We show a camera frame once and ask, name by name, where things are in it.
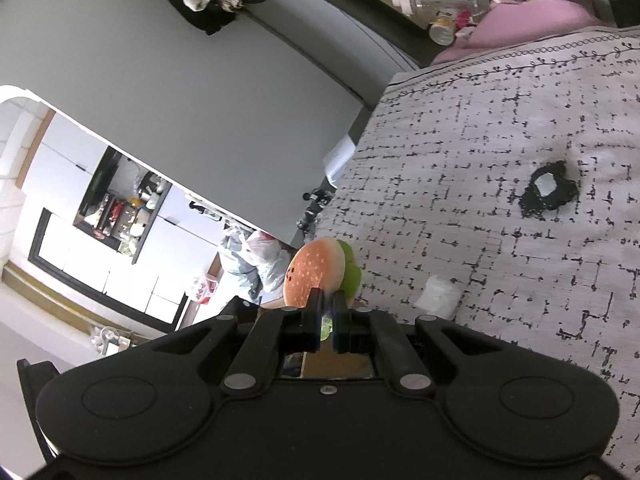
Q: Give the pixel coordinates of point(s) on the red and white bag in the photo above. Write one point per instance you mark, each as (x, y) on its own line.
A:
(202, 290)

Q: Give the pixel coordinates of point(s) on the white kitchen cabinet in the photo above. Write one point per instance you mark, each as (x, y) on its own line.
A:
(75, 260)

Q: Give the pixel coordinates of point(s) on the pink bed sheet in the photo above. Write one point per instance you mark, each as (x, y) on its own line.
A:
(520, 22)

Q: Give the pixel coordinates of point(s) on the white and pink plastic bag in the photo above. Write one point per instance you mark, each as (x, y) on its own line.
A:
(270, 260)

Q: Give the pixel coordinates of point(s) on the black tripod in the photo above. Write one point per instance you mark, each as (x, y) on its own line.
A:
(317, 205)

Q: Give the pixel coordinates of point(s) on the yellow labelled small jar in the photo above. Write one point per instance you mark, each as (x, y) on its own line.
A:
(444, 30)

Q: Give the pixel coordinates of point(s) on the clear plastic bags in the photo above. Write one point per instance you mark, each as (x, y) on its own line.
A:
(237, 260)

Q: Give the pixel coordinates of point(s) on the white black-patterned blanket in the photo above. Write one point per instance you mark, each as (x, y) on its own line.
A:
(475, 160)

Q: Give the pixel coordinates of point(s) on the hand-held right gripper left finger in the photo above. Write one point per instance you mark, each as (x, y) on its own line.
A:
(317, 320)

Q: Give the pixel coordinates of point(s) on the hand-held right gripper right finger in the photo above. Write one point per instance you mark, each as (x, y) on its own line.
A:
(340, 325)

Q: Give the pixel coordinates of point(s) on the hamburger plush toy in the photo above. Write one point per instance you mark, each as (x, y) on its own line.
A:
(312, 272)

